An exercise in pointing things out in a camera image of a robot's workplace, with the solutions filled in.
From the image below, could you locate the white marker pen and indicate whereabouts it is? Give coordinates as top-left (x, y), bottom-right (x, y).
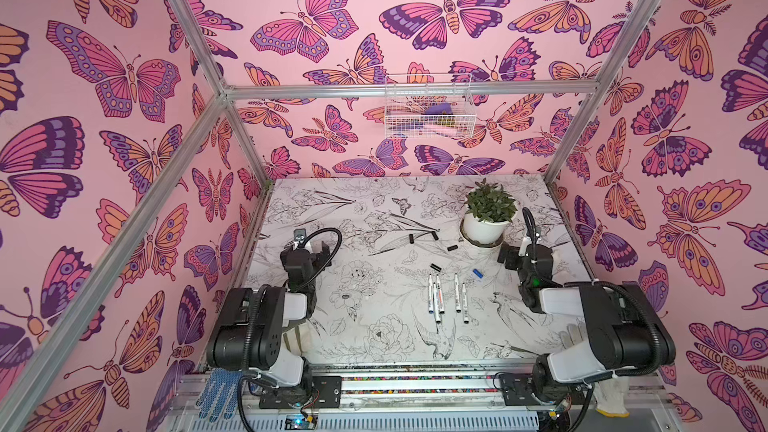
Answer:
top-left (427, 273), bottom-right (435, 314)
top-left (461, 283), bottom-right (470, 324)
top-left (433, 276), bottom-right (445, 323)
top-left (453, 273), bottom-right (462, 313)

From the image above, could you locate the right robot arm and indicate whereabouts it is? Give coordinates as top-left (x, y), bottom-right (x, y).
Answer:
top-left (505, 207), bottom-right (676, 404)

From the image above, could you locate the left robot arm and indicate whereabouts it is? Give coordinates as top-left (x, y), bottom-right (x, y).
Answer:
top-left (206, 227), bottom-right (343, 392)

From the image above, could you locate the potted green plant white pot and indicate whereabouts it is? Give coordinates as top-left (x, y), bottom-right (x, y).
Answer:
top-left (460, 179), bottom-right (518, 247)

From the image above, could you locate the blue knit glove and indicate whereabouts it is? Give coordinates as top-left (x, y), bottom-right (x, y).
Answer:
top-left (196, 368), bottom-right (243, 423)

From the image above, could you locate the white work glove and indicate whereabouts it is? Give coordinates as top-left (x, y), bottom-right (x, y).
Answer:
top-left (559, 323), bottom-right (630, 418)

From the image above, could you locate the green circuit board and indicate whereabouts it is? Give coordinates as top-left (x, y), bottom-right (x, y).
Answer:
top-left (284, 415), bottom-right (317, 431)

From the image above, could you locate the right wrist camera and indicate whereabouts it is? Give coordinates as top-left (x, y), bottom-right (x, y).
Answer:
top-left (518, 236), bottom-right (532, 257)

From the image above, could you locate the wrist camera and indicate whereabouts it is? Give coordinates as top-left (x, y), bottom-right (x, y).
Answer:
top-left (293, 228), bottom-right (307, 243)
top-left (518, 236), bottom-right (532, 257)

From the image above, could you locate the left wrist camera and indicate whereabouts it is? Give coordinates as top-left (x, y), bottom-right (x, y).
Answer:
top-left (293, 228), bottom-right (307, 243)

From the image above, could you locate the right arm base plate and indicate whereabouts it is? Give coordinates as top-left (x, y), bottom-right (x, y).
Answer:
top-left (493, 372), bottom-right (540, 406)

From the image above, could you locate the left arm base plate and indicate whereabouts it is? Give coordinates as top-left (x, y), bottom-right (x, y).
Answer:
top-left (259, 376), bottom-right (343, 410)

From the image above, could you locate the white wire basket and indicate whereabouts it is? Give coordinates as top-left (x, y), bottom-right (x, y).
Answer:
top-left (381, 74), bottom-right (477, 141)

